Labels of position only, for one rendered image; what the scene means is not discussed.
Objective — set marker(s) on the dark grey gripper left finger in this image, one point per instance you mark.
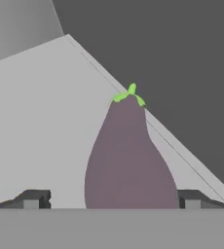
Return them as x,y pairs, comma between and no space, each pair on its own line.
32,196

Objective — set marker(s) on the purple eggplant with green stem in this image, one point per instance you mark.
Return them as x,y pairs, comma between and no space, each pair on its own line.
130,162

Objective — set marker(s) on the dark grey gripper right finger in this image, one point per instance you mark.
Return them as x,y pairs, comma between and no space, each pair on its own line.
195,196

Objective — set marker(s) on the light grey freezer shelf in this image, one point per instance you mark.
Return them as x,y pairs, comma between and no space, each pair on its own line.
42,113

